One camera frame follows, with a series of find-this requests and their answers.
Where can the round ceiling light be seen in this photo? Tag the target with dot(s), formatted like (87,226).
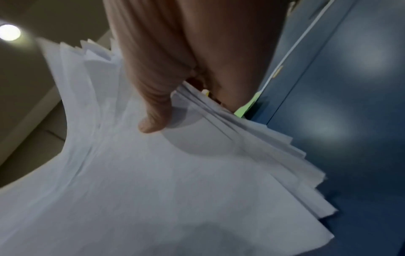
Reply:
(9,32)

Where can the green paper sheet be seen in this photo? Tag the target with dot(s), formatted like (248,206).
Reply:
(245,107)

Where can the person's right hand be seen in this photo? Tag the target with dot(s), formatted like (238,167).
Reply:
(202,37)

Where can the blue metal cabinet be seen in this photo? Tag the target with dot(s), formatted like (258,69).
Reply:
(341,105)

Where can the stack of white paper sheets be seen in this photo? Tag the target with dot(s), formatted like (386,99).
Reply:
(142,187)

